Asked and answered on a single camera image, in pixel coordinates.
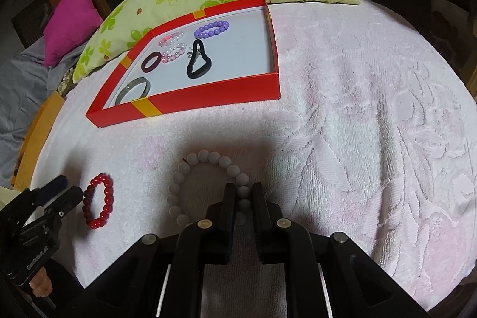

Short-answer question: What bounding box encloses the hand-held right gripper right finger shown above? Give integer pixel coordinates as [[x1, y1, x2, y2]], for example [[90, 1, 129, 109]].
[[251, 183, 429, 318]]

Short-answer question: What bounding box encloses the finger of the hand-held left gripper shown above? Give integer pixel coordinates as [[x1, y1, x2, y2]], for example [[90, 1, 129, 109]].
[[50, 185, 85, 219], [38, 174, 70, 204]]

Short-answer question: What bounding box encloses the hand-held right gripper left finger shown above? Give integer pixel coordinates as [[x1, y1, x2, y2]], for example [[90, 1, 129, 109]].
[[80, 183, 239, 318]]

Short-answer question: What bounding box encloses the red bead bracelet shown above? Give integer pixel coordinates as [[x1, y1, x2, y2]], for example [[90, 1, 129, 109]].
[[83, 173, 114, 230]]

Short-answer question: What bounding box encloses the white bead bracelet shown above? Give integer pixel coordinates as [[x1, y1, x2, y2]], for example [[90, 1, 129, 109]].
[[166, 150, 252, 228]]

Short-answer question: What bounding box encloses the red shallow gift box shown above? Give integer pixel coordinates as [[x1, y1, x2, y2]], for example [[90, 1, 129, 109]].
[[86, 0, 281, 128]]

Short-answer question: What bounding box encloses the silver bangle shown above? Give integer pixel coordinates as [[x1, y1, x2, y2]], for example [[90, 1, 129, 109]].
[[114, 78, 150, 106]]

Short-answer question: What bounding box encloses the dark red hair ring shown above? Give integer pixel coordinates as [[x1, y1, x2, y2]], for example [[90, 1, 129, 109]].
[[141, 55, 161, 74]]

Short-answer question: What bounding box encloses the black hair tie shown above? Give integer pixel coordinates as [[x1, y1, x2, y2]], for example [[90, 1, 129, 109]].
[[186, 40, 213, 79]]

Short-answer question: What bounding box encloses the clear pearl bead bracelet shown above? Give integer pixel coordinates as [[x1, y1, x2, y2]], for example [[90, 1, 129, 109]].
[[161, 43, 187, 64]]

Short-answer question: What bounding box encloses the pink bead bracelet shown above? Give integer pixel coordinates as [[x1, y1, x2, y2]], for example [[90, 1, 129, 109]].
[[159, 31, 185, 48]]

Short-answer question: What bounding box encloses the purple bead bracelet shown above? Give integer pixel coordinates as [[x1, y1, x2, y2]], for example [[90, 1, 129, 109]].
[[194, 20, 229, 39]]

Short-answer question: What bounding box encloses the person's left hand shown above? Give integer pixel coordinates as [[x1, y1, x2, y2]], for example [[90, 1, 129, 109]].
[[28, 270, 52, 299]]

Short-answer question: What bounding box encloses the grey blanket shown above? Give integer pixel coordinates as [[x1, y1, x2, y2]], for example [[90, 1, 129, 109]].
[[0, 38, 77, 189]]

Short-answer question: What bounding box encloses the white textured towel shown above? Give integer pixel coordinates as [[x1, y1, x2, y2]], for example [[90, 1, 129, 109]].
[[26, 0, 477, 312]]

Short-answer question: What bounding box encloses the pink cushion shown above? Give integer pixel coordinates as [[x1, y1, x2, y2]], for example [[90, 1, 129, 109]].
[[42, 0, 105, 67]]

